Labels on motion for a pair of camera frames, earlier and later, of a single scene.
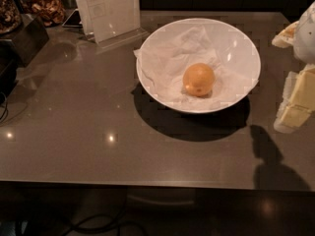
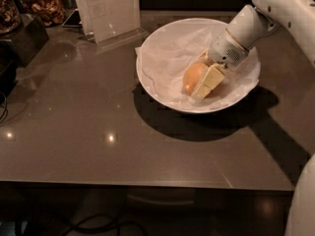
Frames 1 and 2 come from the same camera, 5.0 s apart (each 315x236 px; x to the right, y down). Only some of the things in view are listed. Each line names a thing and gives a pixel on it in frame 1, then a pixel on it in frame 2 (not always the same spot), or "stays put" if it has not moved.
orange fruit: [198, 80] stays put
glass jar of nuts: [10, 16] stays put
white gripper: [305, 36] → [224, 51]
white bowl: [198, 65] stays put
